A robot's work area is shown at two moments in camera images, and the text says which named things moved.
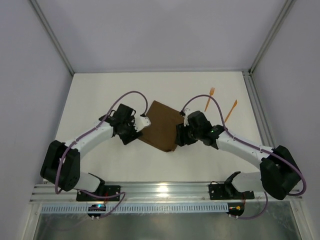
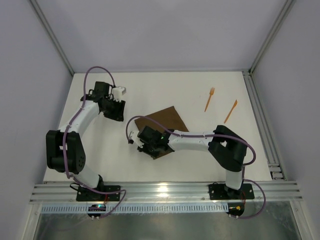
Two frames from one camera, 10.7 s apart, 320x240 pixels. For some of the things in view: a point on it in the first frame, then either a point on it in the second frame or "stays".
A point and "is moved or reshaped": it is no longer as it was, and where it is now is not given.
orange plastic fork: [211, 93] stays
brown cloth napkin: [162, 132] is moved or reshaped
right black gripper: [181, 137] → [146, 146]
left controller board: [96, 207] stays
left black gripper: [132, 136] → [115, 110]
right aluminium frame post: [285, 12] stays
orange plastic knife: [230, 112] stays
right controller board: [236, 209] stays
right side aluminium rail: [262, 125] stays
